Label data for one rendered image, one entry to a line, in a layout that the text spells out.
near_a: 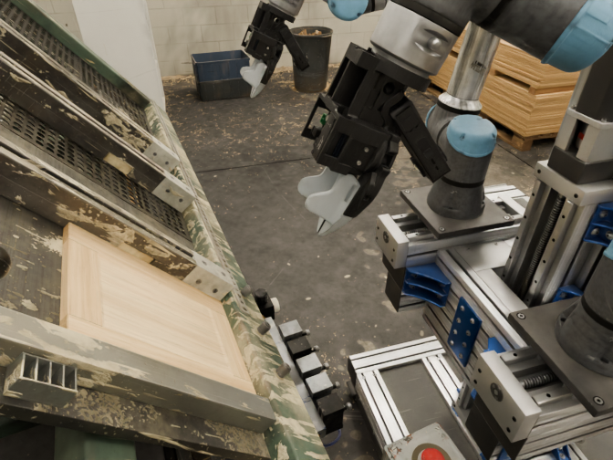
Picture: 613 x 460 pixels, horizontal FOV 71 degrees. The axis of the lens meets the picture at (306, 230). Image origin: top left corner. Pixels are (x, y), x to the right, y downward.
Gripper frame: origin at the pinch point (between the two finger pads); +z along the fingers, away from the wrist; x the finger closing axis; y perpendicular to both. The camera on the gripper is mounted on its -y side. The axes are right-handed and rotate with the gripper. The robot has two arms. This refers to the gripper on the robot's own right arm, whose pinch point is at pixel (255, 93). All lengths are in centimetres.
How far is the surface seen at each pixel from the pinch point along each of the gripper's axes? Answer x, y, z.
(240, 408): 64, -1, 37
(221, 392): 62, 3, 35
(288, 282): -68, -80, 107
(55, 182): 31, 36, 21
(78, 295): 51, 28, 28
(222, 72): -384, -67, 79
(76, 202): 31, 32, 24
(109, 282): 43, 24, 32
